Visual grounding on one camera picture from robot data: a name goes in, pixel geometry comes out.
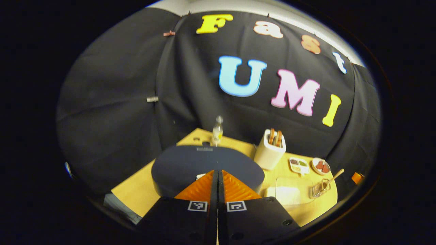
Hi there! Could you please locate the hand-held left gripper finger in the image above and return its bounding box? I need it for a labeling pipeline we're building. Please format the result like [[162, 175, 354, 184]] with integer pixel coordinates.
[[138, 169, 218, 245], [218, 169, 301, 245]]

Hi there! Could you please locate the wooden spoon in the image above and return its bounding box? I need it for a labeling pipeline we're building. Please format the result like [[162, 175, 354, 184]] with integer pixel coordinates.
[[322, 168, 345, 189]]

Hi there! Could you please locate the small clear bottle yellow label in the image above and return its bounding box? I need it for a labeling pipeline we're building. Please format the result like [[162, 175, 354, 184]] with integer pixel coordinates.
[[212, 116, 224, 147]]

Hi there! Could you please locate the wire chopstick holder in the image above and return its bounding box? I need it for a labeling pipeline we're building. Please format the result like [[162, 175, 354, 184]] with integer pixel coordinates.
[[311, 178, 331, 199]]

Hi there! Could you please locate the black rice cooker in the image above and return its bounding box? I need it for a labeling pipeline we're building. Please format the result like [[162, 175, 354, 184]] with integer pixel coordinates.
[[151, 145, 265, 198]]

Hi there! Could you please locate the clear container of rice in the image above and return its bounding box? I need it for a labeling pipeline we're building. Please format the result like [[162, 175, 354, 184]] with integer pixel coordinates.
[[265, 175, 315, 206]]

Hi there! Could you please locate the white toaster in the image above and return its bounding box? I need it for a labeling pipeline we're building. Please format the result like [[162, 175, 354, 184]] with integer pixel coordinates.
[[253, 129, 286, 170]]

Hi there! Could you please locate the white divided dish of beans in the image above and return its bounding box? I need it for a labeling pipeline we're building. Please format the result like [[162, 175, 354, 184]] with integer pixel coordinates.
[[289, 157, 310, 176]]

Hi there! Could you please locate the black backdrop cloth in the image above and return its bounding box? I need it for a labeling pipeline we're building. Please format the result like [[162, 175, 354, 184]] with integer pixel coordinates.
[[56, 7, 382, 201]]

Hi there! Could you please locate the white round plate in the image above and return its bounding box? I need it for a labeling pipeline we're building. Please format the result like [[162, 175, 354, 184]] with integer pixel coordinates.
[[311, 157, 331, 176]]

